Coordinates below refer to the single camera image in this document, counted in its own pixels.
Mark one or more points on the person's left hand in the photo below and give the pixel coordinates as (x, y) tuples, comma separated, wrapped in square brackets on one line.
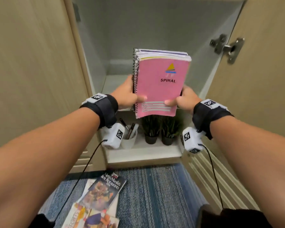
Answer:
[(123, 94)]

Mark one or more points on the person's right hand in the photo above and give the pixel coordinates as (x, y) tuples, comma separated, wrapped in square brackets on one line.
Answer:
[(187, 99)]

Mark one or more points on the silver black pen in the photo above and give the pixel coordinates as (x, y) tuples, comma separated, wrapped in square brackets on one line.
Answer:
[(123, 122)]

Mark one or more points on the pink spiral notebook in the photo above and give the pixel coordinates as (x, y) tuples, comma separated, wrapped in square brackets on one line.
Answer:
[(156, 92)]

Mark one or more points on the artificial grass plant black pot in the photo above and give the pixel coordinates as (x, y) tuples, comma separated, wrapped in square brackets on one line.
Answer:
[(151, 139), (167, 140)]

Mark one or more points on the yellow spiral notebook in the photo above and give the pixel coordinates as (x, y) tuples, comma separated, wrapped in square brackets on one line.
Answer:
[(154, 57)]

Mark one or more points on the white cup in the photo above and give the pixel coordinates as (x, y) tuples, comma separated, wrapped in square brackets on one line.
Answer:
[(129, 143)]

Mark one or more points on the dark blue spiral notebook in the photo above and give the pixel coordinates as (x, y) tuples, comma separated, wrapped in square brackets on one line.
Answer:
[(156, 51)]

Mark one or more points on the beige wooden cabinet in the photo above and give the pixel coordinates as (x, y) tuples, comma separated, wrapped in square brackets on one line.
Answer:
[(133, 33)]

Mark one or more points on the black cover book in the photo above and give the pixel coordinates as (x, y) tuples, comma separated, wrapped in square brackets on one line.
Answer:
[(102, 192)]

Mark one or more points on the beige paperback book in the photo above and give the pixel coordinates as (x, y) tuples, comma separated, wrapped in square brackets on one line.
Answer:
[(114, 206)]

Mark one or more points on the colourful cookbook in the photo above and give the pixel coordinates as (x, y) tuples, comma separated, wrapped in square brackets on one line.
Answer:
[(85, 218)]

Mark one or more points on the person's right forearm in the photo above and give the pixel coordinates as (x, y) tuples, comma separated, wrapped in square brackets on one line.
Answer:
[(256, 163)]

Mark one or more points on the person's left forearm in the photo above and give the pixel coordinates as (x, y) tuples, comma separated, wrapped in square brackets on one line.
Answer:
[(38, 163)]

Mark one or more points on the slatted wooden cabinet door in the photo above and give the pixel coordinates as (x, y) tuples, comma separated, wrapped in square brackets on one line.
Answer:
[(26, 68), (263, 80)]

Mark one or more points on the person's black trousers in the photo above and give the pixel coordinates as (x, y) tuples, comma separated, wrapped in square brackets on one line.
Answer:
[(240, 218)]

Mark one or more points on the metal door hinge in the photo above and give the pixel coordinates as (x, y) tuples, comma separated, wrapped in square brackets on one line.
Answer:
[(232, 49)]

